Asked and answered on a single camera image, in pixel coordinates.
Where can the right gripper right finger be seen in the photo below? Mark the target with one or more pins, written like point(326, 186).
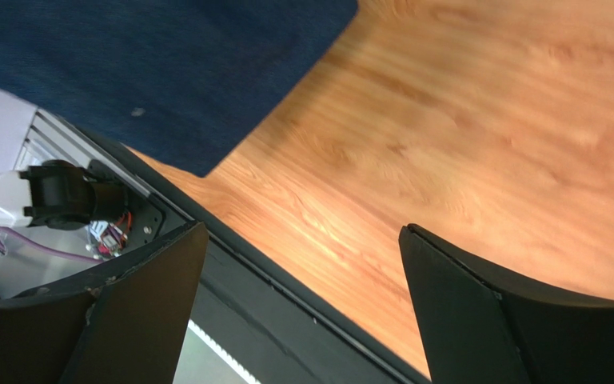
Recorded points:
point(483, 323)

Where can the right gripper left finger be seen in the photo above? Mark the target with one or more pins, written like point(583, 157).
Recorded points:
point(121, 321)

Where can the dark blue denim trousers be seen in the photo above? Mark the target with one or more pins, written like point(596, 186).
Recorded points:
point(183, 82)

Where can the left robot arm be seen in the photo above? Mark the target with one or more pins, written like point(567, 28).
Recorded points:
point(60, 196)

